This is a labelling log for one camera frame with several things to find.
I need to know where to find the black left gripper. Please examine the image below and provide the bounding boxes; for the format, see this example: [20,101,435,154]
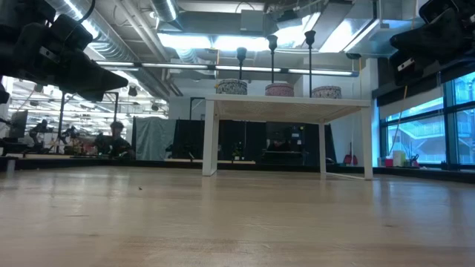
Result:
[0,21,129,103]

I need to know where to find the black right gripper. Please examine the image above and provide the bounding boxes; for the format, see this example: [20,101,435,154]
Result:
[389,0,475,87]

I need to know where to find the white purple floral candle tin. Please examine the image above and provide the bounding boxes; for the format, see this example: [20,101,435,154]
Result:
[311,85,343,99]

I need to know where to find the tall black candlestick holder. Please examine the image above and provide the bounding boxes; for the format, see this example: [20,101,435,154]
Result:
[304,30,318,99]

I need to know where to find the teal leaf patterned candle tin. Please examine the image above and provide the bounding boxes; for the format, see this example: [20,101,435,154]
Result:
[216,78,249,96]

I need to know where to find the pink candle tin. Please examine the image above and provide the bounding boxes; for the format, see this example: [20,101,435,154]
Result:
[264,82,295,98]

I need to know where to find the medium black candlestick holder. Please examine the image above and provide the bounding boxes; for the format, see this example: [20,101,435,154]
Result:
[266,34,278,85]

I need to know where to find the short black candlestick holder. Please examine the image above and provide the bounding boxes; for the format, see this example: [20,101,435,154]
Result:
[236,46,248,81]

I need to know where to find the person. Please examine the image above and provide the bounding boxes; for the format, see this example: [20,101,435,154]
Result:
[94,120,135,159]

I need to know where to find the grey cloth cover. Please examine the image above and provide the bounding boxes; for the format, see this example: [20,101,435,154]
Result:
[132,116,177,162]

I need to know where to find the black desktop monitor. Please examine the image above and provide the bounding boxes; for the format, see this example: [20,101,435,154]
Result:
[8,109,29,139]

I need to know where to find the long ceiling light bar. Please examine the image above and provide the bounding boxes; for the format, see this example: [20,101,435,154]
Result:
[94,59,360,77]

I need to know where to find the black framed window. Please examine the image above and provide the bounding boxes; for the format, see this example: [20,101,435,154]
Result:
[379,72,475,171]

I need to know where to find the red dustpan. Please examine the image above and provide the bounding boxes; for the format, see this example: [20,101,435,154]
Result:
[342,142,359,166]

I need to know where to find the black partition panels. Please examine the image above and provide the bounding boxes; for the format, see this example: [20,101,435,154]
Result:
[173,118,268,162]

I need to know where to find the white perforated shelf riser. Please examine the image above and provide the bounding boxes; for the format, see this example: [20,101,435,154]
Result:
[201,93,375,182]

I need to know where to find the grey ceiling junction box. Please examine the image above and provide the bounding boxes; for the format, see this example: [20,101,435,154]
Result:
[240,9,265,33]

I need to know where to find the black metal frame rig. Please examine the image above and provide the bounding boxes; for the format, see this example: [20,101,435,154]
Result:
[56,90,120,144]

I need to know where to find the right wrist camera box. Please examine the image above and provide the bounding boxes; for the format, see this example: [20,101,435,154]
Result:
[418,0,460,25]

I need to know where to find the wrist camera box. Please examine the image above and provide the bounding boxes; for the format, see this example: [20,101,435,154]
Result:
[50,13,94,51]
[418,0,460,25]

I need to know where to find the silver spiral ventilation duct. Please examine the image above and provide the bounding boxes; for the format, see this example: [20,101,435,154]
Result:
[44,0,183,99]

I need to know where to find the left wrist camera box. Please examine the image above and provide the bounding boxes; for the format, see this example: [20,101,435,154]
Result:
[50,13,94,51]

